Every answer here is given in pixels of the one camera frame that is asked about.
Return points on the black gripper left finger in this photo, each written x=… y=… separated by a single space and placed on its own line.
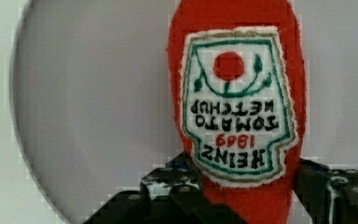
x=172 y=194

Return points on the red plush ketchup bottle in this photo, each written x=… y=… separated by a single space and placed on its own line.
x=239 y=91

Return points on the grey round plate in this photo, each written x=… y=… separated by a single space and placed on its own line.
x=92 y=103

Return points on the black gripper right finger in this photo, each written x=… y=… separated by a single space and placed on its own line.
x=330 y=196

